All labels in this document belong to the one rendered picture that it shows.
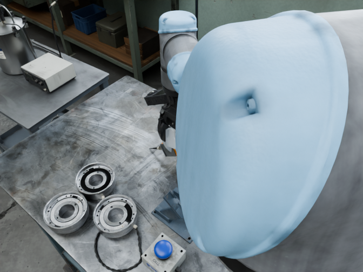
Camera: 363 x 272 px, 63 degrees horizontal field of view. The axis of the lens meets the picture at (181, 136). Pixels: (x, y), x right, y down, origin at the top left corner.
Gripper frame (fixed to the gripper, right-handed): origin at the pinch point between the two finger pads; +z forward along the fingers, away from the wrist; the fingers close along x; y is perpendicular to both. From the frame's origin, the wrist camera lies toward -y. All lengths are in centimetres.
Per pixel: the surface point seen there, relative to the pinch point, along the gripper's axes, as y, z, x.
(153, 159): -6.0, 8.7, -2.7
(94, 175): -11.9, 6.6, -19.2
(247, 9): -63, 11, 134
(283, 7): -39, 5, 135
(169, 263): 20.8, 6.7, -22.5
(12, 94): -87, 17, -13
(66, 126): -37.5, 7.6, -12.9
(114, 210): 0.4, 8.1, -21.9
